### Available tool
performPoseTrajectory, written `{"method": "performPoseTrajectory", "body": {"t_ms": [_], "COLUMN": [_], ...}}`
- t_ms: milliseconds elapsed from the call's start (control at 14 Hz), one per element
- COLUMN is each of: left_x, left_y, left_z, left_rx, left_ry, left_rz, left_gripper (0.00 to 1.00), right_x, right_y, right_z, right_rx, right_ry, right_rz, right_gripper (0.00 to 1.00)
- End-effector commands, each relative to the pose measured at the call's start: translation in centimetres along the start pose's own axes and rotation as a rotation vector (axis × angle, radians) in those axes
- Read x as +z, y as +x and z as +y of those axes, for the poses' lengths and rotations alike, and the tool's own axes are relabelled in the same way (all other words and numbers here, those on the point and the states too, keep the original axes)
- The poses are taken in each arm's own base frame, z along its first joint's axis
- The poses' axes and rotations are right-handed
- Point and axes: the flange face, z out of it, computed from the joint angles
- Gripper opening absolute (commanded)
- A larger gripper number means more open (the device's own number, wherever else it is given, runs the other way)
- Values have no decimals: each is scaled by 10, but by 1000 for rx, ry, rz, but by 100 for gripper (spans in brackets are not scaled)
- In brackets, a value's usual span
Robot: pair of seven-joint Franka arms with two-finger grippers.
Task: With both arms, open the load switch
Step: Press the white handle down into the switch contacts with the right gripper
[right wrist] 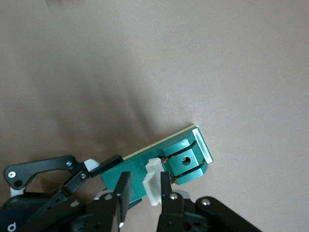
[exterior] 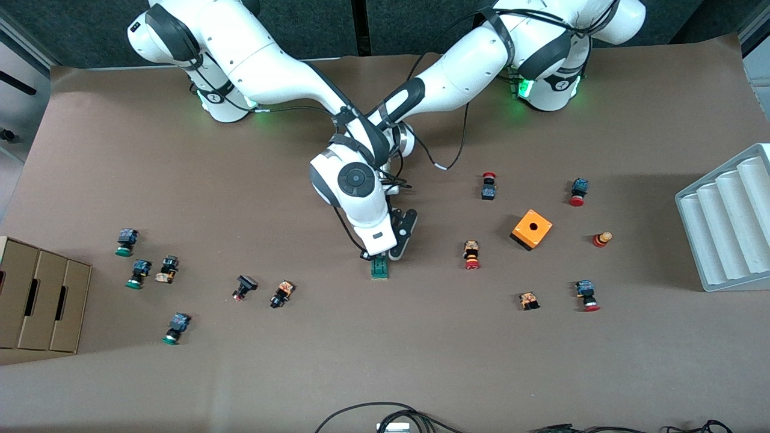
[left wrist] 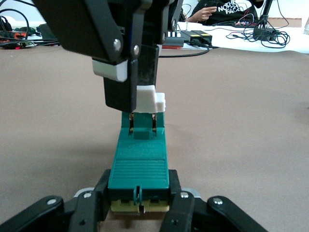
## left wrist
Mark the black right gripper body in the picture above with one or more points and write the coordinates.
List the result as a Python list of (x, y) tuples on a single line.
[(154, 21)]

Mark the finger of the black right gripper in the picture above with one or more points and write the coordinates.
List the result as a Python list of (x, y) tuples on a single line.
[(147, 67), (118, 91)]

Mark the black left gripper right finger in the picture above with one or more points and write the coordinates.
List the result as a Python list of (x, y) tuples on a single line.
[(193, 217)]

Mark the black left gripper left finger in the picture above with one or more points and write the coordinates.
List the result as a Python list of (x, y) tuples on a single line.
[(60, 217)]

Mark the green load switch white lever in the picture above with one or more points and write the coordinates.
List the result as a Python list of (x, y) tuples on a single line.
[(140, 169)]

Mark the bystander hand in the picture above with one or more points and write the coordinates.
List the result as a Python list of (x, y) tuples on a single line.
[(208, 14)]

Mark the black adapter yellow label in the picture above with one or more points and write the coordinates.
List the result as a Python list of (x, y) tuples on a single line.
[(206, 37), (192, 36)]

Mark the person in black shirt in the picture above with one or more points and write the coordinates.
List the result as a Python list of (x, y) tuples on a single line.
[(243, 17)]

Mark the black power supply box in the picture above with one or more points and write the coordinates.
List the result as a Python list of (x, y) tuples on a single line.
[(47, 32)]

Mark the small green circuit module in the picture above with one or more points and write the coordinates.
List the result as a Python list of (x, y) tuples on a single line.
[(25, 44)]

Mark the black stand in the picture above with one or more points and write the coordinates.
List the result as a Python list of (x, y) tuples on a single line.
[(262, 26)]

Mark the orange black tool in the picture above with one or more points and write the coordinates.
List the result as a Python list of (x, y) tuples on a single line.
[(18, 35)]

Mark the wooden board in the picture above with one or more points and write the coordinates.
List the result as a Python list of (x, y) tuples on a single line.
[(289, 21)]

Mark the white table sheet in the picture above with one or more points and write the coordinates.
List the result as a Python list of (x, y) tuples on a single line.
[(297, 41)]

